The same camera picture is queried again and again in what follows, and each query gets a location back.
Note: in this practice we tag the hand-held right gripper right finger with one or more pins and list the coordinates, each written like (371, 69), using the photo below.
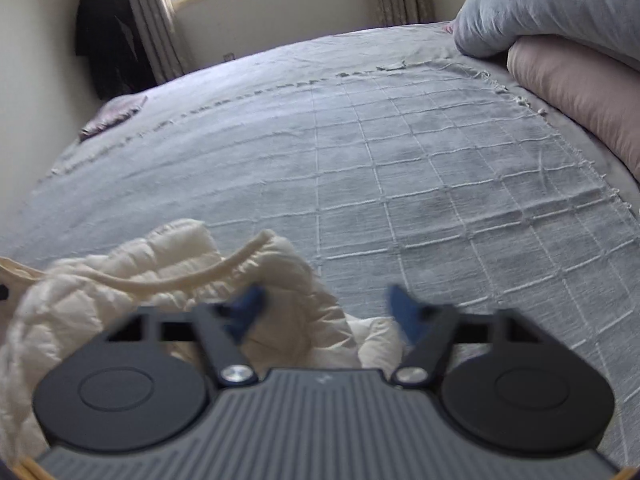
(406, 312)

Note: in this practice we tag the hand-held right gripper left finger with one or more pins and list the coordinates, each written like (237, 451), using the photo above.
(246, 311)

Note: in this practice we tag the white quilted down jacket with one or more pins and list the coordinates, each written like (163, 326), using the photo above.
(125, 285)

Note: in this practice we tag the hanging dark clothes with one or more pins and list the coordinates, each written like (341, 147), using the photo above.
(110, 35)

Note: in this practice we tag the bed with grey checked blanket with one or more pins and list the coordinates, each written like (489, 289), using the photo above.
(380, 175)

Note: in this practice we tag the folded patterned cloth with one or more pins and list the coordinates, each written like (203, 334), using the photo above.
(112, 114)

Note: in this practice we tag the pink pillow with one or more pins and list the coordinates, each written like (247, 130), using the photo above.
(580, 92)

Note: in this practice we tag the small pink cloth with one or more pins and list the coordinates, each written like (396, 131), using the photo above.
(448, 27)

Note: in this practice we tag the blue-grey soft pillow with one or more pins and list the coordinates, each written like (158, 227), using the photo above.
(545, 7)

